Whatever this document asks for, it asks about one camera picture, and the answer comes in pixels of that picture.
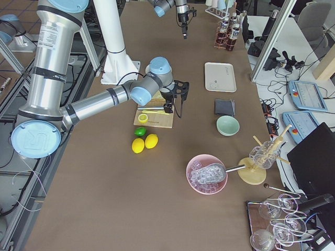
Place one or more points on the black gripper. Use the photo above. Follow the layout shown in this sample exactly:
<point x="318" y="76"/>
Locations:
<point x="166" y="96"/>
<point x="182" y="17"/>

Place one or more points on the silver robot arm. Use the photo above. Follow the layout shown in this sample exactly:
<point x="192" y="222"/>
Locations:
<point x="161" y="7"/>
<point x="37" y="133"/>

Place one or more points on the cream rabbit tray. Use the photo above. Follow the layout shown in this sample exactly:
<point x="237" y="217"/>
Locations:
<point x="220" y="77"/>

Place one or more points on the wine glass rack tray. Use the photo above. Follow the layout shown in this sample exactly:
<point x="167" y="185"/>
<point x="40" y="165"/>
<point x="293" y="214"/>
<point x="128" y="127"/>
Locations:
<point x="276" y="223"/>

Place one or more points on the yellow plastic knife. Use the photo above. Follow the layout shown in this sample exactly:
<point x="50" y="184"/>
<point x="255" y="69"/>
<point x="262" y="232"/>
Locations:
<point x="162" y="112"/>

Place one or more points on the wooden cutting board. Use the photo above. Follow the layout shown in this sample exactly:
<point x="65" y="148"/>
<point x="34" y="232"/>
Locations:
<point x="155" y="120"/>

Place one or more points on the steel muddler black tip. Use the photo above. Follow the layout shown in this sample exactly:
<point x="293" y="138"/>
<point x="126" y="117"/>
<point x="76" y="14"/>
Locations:
<point x="150" y="108"/>

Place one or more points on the halved lemon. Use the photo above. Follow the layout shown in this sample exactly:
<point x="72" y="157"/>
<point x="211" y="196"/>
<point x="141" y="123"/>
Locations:
<point x="143" y="118"/>

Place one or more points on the green lime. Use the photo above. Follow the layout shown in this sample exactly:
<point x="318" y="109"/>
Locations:
<point x="140" y="131"/>

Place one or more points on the yellow lemon far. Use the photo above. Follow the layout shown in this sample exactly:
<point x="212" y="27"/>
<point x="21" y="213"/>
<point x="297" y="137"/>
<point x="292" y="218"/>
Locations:
<point x="151" y="141"/>

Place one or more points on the yellow lemon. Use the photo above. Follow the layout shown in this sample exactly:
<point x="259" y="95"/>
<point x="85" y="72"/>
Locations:
<point x="138" y="145"/>
<point x="151" y="141"/>

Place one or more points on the tea bottle middle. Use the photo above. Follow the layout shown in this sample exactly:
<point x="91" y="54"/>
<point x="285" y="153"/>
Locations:
<point x="223" y="29"/>

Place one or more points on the tea bottle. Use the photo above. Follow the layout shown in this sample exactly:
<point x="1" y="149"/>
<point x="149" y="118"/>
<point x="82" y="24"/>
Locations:
<point x="233" y="37"/>
<point x="232" y="20"/>
<point x="223" y="29"/>

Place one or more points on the yellow lemon near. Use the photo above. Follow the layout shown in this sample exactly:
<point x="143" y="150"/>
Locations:
<point x="138" y="145"/>

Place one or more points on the tea bottle front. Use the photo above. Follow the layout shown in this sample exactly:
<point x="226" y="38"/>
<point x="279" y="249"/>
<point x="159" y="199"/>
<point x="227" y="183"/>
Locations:
<point x="233" y="37"/>

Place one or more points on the tea bottle back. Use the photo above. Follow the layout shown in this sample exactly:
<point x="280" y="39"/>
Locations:
<point x="232" y="20"/>

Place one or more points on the grey folded cloth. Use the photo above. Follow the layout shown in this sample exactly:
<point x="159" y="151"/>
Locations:
<point x="225" y="107"/>

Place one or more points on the green ceramic bowl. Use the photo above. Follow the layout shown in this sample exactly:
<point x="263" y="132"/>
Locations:
<point x="227" y="125"/>

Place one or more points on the pink bowl of ice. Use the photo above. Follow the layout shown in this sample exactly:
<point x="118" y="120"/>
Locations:
<point x="198" y="162"/>

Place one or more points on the metal ice scoop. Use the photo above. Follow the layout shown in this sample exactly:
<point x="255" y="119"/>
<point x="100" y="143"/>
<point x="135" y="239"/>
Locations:
<point x="213" y="173"/>

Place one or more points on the clear glass mug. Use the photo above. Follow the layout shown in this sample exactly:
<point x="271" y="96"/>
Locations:
<point x="265" y="155"/>

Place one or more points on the wooden mug tree stand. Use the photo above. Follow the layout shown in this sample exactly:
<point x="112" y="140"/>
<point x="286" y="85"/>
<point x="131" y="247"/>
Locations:
<point x="252" y="174"/>

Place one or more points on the grey office chair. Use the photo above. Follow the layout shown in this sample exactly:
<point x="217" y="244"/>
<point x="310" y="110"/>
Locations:
<point x="311" y="21"/>

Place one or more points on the teach pendant near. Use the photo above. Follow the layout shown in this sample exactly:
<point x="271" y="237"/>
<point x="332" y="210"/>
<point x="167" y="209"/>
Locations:
<point x="303" y="123"/>

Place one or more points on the teach pendant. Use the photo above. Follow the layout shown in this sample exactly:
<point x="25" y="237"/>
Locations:
<point x="306" y="96"/>
<point x="303" y="123"/>

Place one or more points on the teach pendant far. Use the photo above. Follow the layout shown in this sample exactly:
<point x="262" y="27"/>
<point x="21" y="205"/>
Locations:
<point x="306" y="96"/>

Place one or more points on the black laptop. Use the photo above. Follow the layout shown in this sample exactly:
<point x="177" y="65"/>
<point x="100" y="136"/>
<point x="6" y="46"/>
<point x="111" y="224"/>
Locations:
<point x="312" y="161"/>

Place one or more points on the copper wire bottle rack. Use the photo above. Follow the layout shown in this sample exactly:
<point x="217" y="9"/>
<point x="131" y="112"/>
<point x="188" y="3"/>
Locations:
<point x="221" y="43"/>

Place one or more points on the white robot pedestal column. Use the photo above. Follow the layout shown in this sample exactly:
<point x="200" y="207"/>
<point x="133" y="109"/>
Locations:
<point x="118" y="67"/>

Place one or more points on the aluminium frame post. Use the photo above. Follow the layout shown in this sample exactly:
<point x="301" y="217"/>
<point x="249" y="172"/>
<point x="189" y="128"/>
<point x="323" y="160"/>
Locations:
<point x="275" y="32"/>

